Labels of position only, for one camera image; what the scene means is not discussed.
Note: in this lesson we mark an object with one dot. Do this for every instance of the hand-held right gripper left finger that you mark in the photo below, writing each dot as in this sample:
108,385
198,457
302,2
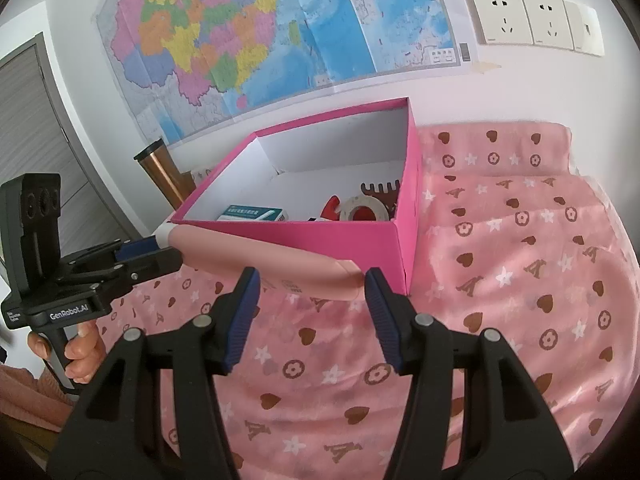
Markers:
242,320

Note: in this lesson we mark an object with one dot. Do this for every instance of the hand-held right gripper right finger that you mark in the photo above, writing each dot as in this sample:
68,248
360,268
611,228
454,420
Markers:
382,320

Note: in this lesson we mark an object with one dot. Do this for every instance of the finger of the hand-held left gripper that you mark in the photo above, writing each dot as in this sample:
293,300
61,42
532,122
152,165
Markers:
140,249
150,267

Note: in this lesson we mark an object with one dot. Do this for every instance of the pale pink plastic stick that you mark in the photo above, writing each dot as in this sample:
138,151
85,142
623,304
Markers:
270,265

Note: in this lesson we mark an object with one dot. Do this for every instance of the white and teal medicine box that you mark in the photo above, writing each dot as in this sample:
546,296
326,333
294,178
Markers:
250,212

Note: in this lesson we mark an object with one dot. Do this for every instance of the pink cardboard box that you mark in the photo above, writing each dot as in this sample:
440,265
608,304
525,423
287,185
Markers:
407,210

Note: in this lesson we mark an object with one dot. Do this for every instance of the thin white tape roll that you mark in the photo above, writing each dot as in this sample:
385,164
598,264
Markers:
350,207

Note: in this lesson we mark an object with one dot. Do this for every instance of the red plastic corkscrew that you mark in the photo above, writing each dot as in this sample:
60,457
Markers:
331,210

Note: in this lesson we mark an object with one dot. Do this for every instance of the brown wooden comb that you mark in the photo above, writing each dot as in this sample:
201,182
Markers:
382,194

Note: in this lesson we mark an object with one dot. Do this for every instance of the person's left forearm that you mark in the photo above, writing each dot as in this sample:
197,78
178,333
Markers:
25,395

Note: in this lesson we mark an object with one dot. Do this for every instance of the person's left hand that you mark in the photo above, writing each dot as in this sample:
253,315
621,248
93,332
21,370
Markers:
87,355

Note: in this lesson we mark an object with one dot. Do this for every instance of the copper thermos flask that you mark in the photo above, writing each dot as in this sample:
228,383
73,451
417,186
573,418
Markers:
162,170

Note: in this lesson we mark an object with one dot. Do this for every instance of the grey door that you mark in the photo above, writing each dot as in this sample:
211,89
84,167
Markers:
40,125

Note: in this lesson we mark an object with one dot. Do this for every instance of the pink patterned blanket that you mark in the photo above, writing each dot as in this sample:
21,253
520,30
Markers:
500,260

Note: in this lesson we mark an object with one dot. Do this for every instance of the beige tape strip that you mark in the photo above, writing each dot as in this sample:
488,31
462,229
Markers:
484,67

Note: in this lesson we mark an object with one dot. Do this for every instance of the colourful wall map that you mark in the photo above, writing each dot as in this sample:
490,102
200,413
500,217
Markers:
225,35

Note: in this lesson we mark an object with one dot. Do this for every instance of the large white wall socket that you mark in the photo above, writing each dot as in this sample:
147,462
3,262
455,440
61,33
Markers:
497,17

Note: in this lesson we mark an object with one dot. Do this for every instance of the medium white wall socket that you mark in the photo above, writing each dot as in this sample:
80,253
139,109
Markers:
547,20

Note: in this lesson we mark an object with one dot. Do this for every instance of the small white wall socket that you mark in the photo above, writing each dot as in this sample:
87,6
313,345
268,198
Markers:
585,29

